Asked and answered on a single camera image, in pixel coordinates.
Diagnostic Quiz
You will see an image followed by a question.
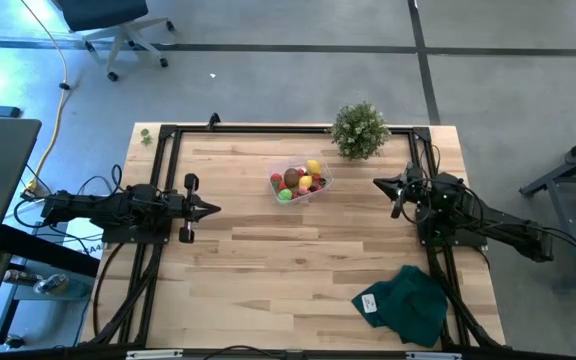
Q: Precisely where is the grey metal cart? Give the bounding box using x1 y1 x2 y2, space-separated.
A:
519 124 576 291

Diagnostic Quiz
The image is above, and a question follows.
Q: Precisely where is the yellow cable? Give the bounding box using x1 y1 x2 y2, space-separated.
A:
19 0 69 194

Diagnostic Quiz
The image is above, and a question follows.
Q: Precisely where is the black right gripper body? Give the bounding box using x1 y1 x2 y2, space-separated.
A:
391 162 432 220

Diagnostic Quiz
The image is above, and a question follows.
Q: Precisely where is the black desk beam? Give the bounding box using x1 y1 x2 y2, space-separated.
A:
0 223 102 279

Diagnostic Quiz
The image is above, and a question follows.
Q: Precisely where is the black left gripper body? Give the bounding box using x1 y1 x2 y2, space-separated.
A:
170 173 204 245

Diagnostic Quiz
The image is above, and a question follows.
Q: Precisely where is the dark office chair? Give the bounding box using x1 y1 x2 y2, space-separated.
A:
57 0 176 83

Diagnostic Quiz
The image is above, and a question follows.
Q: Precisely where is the white label strip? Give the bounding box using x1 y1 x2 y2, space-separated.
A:
406 351 463 360
126 349 184 360

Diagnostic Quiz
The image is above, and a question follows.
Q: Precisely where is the small green potted plant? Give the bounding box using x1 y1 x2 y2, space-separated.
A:
330 101 392 161

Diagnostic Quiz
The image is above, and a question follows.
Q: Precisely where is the shiny clear bottle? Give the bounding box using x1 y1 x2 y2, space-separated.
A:
32 272 70 296

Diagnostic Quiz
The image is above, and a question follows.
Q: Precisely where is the white printed box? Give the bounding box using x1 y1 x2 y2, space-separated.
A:
62 223 108 261

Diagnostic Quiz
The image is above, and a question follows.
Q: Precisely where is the grey metal shelf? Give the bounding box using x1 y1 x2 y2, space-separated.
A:
0 259 94 351

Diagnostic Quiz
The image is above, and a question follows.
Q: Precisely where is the clear plastic tupperware container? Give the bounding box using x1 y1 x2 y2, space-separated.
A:
266 153 334 205

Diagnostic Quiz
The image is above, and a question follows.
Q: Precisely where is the dark green cloth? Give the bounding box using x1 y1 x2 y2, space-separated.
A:
351 264 449 349

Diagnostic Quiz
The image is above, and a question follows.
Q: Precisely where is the black aluminium table frame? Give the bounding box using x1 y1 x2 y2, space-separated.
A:
87 123 504 350

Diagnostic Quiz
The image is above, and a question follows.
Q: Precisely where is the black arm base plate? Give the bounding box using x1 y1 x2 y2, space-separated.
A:
101 214 174 245
415 219 489 249

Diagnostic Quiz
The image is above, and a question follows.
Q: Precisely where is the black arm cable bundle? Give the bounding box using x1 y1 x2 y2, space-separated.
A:
90 242 165 347
427 249 500 349

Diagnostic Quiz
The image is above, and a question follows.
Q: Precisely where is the black table edge bar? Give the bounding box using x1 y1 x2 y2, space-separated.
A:
0 344 576 360

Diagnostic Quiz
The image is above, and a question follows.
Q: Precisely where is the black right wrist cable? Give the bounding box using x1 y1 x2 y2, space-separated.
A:
400 177 479 226

